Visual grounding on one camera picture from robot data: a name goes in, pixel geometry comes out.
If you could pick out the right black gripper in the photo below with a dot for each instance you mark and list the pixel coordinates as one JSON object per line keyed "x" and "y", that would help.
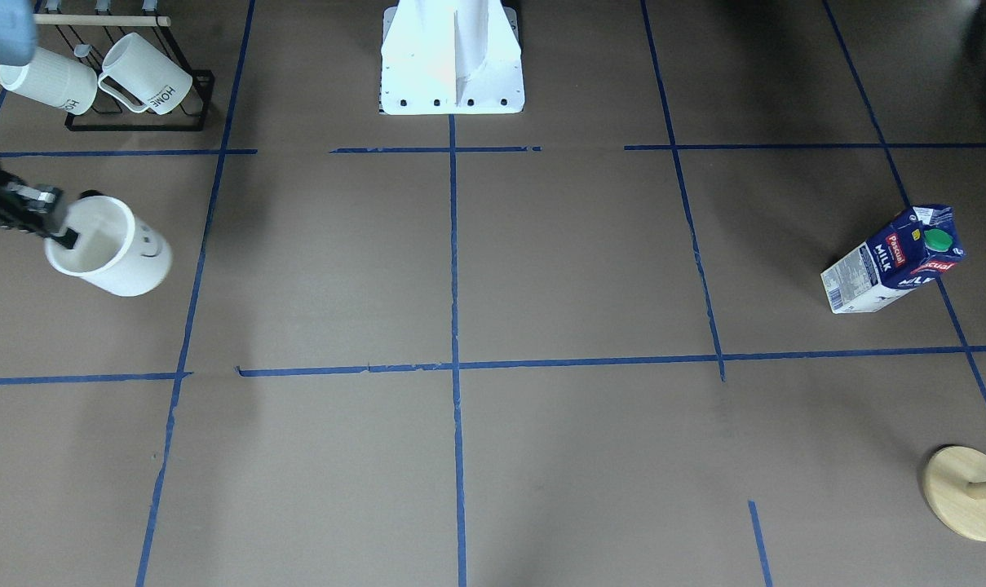
{"x": 3, "y": 209}

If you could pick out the white smiley mug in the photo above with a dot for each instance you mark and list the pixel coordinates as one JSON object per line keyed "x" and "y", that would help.
{"x": 115, "y": 250}

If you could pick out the blue white milk carton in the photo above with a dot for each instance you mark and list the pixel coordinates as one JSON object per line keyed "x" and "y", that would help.
{"x": 916, "y": 248}

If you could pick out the white ribbed mug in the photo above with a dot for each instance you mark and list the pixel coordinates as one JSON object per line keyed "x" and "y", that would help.
{"x": 54, "y": 80}

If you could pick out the black mug rack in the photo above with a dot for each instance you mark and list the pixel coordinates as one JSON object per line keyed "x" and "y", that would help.
{"x": 87, "y": 32}

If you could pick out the white home mug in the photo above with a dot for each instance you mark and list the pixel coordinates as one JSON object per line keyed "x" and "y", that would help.
{"x": 142, "y": 78}

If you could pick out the wooden mug tree stand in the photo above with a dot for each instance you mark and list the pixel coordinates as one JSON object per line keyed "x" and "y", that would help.
{"x": 953, "y": 483}

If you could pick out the white camera pole base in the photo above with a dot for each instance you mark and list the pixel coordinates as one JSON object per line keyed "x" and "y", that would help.
{"x": 451, "y": 58}

